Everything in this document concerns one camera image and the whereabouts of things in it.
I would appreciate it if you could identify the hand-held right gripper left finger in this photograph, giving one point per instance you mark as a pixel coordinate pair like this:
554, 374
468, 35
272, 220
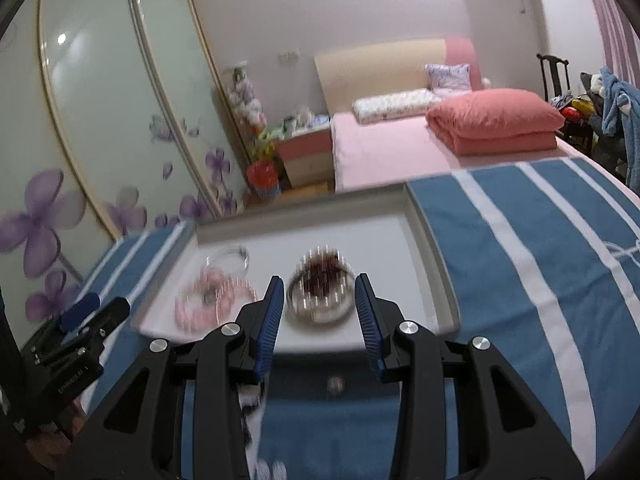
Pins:
267, 325

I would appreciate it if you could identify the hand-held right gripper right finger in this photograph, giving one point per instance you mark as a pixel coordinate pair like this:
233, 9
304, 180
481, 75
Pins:
367, 320

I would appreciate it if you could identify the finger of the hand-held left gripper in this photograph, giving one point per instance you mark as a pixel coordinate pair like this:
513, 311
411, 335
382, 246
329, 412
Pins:
107, 322
80, 312

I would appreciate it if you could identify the white shallow tray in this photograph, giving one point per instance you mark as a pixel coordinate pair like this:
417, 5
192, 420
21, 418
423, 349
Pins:
390, 270

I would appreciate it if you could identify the blue white striped cloth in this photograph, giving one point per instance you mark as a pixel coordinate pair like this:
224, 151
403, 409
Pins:
500, 270

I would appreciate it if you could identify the red lined trash bin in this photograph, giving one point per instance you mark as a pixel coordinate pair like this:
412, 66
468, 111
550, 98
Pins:
262, 180

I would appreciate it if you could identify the pink sheeted bed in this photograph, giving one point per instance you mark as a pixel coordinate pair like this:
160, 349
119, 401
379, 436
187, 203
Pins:
385, 150

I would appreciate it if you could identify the pink beige nightstand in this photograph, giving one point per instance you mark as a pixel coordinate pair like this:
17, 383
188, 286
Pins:
305, 157

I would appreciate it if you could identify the floral sliding door wardrobe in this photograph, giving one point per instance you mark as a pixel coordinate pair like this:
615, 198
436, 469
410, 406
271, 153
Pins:
100, 125

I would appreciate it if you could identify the white patterned pillow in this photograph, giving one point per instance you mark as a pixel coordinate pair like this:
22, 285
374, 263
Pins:
390, 105

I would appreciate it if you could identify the plush toy tower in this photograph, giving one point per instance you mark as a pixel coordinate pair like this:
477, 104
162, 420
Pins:
247, 105

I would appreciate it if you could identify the folded salmon pink duvet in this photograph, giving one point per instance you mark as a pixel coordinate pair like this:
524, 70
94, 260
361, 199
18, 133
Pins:
495, 120

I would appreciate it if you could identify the beige pink headboard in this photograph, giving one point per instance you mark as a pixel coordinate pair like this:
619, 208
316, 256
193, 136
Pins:
370, 65

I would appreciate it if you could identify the purple patterned pillow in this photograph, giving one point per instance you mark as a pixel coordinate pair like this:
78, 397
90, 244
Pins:
450, 77

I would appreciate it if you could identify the colourful toy pile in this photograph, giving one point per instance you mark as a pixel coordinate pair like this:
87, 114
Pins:
577, 110

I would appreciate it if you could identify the dark wooden chair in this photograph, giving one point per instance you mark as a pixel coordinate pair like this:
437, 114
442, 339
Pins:
552, 72

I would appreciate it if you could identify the blue fleece robe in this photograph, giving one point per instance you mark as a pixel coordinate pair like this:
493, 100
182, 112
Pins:
622, 120

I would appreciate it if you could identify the pink curtain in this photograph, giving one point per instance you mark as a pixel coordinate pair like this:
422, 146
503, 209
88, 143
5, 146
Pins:
612, 5

